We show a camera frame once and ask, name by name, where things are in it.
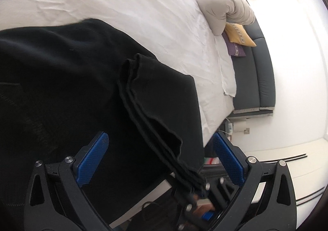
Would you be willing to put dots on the yellow patterned pillow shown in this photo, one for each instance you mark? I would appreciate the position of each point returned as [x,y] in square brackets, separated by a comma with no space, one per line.
[239,35]

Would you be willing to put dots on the bedside wall socket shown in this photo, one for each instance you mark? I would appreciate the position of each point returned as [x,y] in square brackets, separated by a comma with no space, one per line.
[246,131]

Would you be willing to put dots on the black denim pants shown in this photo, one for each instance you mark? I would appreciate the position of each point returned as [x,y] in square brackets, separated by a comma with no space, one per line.
[76,79]

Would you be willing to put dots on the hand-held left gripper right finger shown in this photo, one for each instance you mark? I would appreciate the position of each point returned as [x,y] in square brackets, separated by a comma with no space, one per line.
[228,159]

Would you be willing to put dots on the rolled cream duvet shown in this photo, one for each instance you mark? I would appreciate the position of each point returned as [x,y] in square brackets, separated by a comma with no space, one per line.
[217,3]

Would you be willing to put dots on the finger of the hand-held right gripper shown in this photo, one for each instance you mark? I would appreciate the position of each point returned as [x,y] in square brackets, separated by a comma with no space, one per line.
[223,192]
[191,214]

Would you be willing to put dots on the dark grey padded headboard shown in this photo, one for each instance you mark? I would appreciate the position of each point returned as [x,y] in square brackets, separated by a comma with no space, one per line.
[256,74]

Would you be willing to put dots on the purple patterned pillow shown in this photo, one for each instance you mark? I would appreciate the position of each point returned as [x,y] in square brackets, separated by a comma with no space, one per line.
[235,49]

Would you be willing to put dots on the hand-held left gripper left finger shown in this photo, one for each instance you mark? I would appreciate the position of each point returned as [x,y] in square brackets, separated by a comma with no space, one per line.
[93,155]

